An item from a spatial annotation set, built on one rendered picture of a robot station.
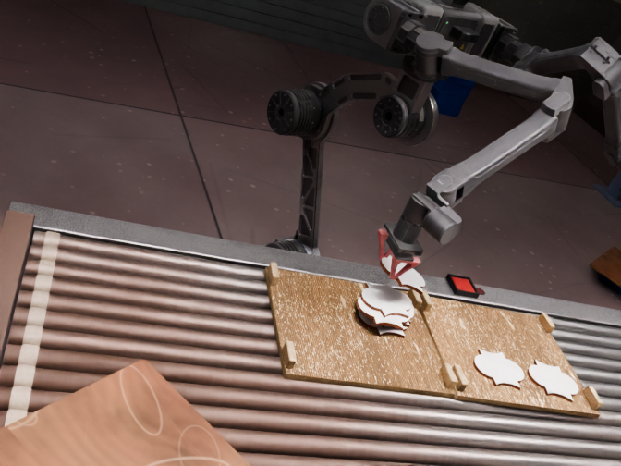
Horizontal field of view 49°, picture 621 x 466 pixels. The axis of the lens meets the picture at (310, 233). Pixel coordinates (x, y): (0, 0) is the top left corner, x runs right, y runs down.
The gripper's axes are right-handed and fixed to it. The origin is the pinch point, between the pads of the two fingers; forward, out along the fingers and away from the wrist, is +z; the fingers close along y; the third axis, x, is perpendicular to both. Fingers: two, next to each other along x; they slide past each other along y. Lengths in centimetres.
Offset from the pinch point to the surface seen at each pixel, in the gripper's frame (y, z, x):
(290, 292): -3.7, 13.5, -19.5
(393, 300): 2.8, 7.9, 3.9
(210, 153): -235, 106, 25
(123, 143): -229, 106, -26
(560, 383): 23, 13, 47
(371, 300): 3.2, 7.9, -2.5
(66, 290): -1, 16, -70
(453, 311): -1.9, 13.7, 27.4
